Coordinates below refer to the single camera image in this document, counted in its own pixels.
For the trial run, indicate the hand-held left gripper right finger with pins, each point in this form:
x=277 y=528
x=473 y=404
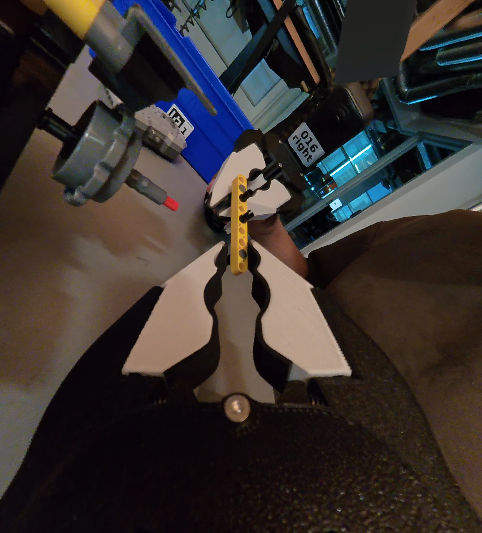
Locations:
x=303 y=329

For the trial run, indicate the wooden board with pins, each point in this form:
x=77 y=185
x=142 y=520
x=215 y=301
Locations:
x=432 y=25

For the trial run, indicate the blue plastic bin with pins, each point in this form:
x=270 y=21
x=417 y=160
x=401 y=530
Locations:
x=212 y=104

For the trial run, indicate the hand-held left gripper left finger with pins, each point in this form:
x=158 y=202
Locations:
x=170 y=329

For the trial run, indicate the person's right hand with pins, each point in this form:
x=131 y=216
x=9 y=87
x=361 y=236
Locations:
x=278 y=237

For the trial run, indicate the yellow perforated toy beam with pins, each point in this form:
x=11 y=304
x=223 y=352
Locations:
x=238 y=233

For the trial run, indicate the yellow and black toy model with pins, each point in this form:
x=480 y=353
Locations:
x=95 y=154

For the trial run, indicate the wooden bar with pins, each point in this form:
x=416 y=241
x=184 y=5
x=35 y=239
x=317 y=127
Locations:
x=301 y=50

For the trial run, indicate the grey tagged device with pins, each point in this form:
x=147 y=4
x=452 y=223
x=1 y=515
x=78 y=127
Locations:
x=157 y=133

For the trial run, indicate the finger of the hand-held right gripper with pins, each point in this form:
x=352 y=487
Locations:
x=241 y=162
x=272 y=200

